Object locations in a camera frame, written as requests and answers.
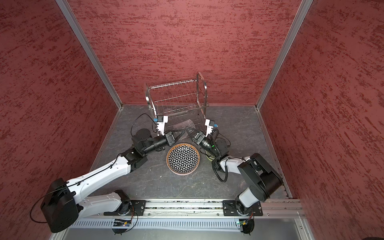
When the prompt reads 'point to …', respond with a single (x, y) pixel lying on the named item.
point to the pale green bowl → (210, 156)
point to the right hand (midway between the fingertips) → (184, 131)
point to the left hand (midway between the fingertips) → (185, 134)
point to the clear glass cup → (183, 125)
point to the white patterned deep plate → (183, 159)
